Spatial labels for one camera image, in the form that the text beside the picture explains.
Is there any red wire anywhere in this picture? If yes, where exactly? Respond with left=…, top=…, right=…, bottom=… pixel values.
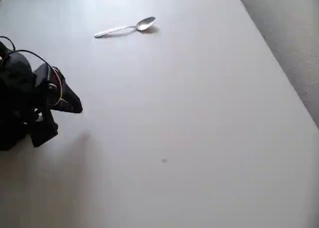
left=51, top=67, right=68, bottom=106

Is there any black cable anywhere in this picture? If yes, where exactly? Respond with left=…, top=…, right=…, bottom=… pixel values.
left=0, top=35, right=58, bottom=71

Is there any silver metal spoon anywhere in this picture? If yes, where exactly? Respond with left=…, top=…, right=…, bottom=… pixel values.
left=94, top=16, right=157, bottom=39

